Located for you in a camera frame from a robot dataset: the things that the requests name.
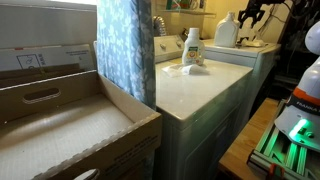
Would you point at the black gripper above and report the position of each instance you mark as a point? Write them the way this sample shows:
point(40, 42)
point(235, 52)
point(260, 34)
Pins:
point(258, 3)

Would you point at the white ribbed bottle cap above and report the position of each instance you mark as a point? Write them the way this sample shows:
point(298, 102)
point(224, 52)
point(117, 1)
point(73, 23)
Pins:
point(194, 32)

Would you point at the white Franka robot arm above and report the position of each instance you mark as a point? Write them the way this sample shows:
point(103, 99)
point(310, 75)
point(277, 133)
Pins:
point(310, 83)

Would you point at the small white detergent bottle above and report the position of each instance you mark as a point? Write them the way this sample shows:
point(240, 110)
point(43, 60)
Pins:
point(193, 50)

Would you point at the large Kirkland detergent jug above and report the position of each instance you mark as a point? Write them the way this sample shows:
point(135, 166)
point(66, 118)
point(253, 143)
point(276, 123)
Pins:
point(226, 31)

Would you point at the white washing machine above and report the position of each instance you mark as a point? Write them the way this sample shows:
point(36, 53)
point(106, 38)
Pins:
point(253, 63)
point(193, 110)

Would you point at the green boxes on shelf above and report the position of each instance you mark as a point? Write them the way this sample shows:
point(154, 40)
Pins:
point(176, 4)

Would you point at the white dryer knob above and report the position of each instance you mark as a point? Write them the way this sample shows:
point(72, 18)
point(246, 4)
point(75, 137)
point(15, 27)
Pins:
point(179, 44)
point(163, 46)

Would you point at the crumpled white dryer sheet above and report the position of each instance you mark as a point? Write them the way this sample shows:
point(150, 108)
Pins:
point(185, 70)

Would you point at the blue patterned curtain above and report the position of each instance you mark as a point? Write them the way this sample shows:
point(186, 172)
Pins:
point(123, 50)

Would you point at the wooden platform board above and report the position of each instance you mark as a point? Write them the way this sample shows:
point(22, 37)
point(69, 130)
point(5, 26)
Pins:
point(240, 150)

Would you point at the flat printed white cardboard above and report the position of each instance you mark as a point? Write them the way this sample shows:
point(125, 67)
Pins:
point(50, 56)

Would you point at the open brown cardboard box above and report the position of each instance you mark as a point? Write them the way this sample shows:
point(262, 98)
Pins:
point(66, 133)

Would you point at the wall shelf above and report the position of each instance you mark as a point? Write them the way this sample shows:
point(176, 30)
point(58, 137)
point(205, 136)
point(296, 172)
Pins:
point(180, 11)

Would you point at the silver flexible vent duct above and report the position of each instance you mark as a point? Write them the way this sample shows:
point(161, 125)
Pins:
point(160, 26)

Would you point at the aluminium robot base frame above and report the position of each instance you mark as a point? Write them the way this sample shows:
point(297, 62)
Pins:
point(266, 156)

